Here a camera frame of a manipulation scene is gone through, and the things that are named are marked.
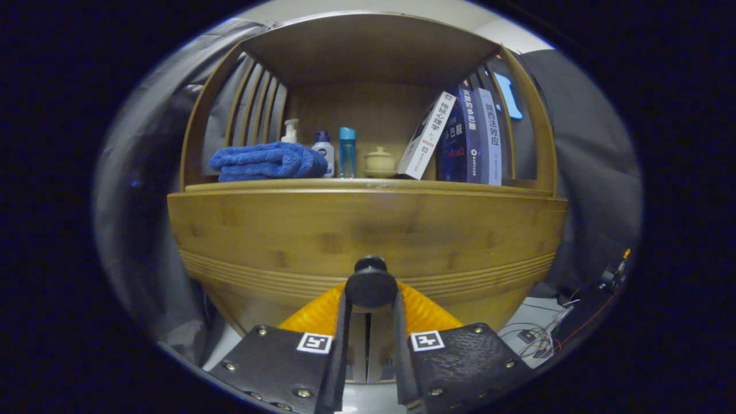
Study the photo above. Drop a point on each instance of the black drawer knob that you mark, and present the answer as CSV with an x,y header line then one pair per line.
x,y
371,284

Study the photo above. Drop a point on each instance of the wooden countertop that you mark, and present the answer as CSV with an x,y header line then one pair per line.
x,y
368,184

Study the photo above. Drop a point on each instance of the white bottle with blue cap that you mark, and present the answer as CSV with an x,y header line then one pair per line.
x,y
325,152

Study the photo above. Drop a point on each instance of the black equipment with orange clip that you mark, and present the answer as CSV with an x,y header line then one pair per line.
x,y
586,313

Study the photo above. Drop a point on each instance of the wooden drawer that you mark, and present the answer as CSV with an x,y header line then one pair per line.
x,y
287,241

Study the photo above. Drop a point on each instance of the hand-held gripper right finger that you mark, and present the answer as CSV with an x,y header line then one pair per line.
x,y
402,351

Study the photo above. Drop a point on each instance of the wooden cabinet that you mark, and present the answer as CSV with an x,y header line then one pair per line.
x,y
356,52

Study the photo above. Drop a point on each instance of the pale purple book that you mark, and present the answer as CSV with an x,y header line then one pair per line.
x,y
490,138

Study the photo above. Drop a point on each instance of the folded blue towel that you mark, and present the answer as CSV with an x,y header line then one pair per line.
x,y
264,162

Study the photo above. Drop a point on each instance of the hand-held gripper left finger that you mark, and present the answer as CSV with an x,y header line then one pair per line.
x,y
340,351

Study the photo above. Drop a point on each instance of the white pump bottle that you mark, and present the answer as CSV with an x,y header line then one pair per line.
x,y
290,133

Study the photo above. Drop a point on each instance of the dark blue book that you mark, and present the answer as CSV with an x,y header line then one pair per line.
x,y
460,144

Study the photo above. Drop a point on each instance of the clear blue bottle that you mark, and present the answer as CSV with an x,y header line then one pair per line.
x,y
347,155

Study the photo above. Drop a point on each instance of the beige lidded teacup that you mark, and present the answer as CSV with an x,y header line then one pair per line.
x,y
379,161

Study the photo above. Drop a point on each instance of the white book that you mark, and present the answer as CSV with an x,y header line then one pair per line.
x,y
428,135

